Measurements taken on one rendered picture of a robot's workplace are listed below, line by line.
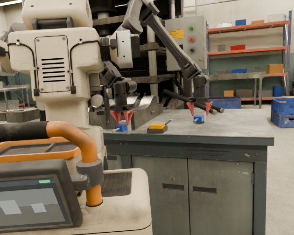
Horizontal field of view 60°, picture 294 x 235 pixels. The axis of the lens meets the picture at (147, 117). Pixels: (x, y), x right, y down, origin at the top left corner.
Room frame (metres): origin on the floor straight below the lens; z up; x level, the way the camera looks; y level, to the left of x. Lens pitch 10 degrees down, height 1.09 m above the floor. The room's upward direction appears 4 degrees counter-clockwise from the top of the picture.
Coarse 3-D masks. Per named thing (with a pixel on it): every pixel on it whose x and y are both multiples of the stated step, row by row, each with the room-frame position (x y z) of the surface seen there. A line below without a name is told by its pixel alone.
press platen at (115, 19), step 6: (102, 18) 2.25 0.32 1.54; (108, 18) 2.23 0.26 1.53; (114, 18) 2.21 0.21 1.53; (120, 18) 2.19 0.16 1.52; (96, 24) 2.27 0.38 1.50; (102, 24) 2.25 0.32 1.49; (108, 24) 2.26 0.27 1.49; (114, 24) 2.28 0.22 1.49; (120, 24) 2.30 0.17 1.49; (162, 24) 2.45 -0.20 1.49; (96, 30) 2.53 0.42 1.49; (114, 30) 2.60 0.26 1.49; (144, 30) 2.72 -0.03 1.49; (102, 36) 2.96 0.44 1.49
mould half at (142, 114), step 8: (136, 96) 1.60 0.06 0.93; (144, 96) 1.58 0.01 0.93; (152, 96) 1.56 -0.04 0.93; (112, 104) 1.56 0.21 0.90; (144, 104) 1.48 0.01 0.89; (152, 104) 1.52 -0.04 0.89; (160, 104) 1.69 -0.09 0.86; (96, 112) 1.33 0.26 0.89; (104, 112) 1.31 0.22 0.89; (136, 112) 1.29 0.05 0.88; (144, 112) 1.39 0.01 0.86; (160, 112) 1.66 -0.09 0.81; (96, 120) 1.33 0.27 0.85; (104, 120) 1.32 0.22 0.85; (112, 120) 1.30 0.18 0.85; (120, 120) 1.28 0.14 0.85; (136, 120) 1.28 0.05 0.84; (144, 120) 1.38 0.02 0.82; (104, 128) 1.32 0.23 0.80; (112, 128) 1.30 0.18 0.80; (136, 128) 1.27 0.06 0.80
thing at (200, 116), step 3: (198, 111) 1.36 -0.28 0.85; (201, 111) 1.35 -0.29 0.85; (195, 114) 1.33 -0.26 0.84; (198, 114) 1.32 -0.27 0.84; (201, 114) 1.32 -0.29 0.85; (204, 114) 1.31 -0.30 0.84; (195, 117) 1.29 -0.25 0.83; (198, 117) 1.28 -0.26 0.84; (201, 117) 1.28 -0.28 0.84; (204, 117) 1.31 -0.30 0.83; (195, 120) 1.24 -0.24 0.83; (198, 120) 1.28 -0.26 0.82; (201, 120) 1.28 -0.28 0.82; (204, 120) 1.31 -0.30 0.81
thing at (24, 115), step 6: (30, 108) 1.87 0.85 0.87; (36, 108) 1.84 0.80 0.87; (6, 114) 1.73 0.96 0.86; (12, 114) 1.71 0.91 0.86; (18, 114) 1.69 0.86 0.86; (24, 114) 1.69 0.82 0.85; (30, 114) 1.74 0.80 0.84; (36, 114) 1.79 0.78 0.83; (12, 120) 1.71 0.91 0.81; (18, 120) 1.70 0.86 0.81; (24, 120) 1.69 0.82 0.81; (30, 120) 1.74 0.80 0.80
